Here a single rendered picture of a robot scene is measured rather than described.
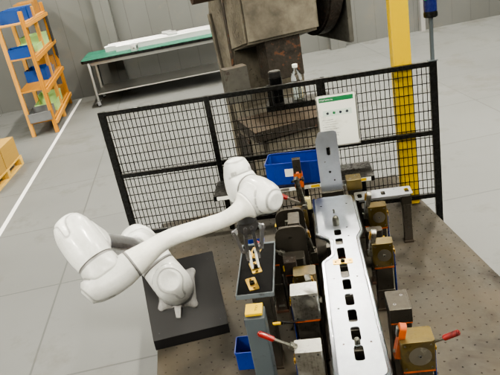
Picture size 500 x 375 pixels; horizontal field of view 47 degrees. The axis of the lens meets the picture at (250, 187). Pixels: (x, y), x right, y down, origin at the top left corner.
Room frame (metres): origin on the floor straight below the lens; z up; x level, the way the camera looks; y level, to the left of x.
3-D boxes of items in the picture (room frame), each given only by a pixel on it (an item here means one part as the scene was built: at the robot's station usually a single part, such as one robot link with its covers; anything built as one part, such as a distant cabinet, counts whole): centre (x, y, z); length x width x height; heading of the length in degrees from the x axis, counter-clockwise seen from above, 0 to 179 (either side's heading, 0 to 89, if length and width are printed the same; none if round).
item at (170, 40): (10.74, 1.13, 0.50); 2.77 x 1.04 x 1.00; 93
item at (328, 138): (2.82, -0.44, 1.17); 0.12 x 0.01 x 0.34; 83
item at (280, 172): (3.01, -0.27, 1.09); 0.30 x 0.17 x 0.13; 76
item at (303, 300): (1.79, -0.11, 0.90); 0.13 x 0.08 x 0.41; 83
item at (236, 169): (1.90, 0.03, 1.54); 0.13 x 0.11 x 0.16; 28
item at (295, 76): (3.21, -0.37, 1.53); 0.07 x 0.07 x 0.20
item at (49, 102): (10.07, 3.16, 0.98); 2.13 x 0.57 x 1.96; 3
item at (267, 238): (2.27, -0.04, 0.89); 0.09 x 0.08 x 0.38; 83
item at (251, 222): (1.92, 0.04, 1.36); 0.08 x 0.07 x 0.09; 97
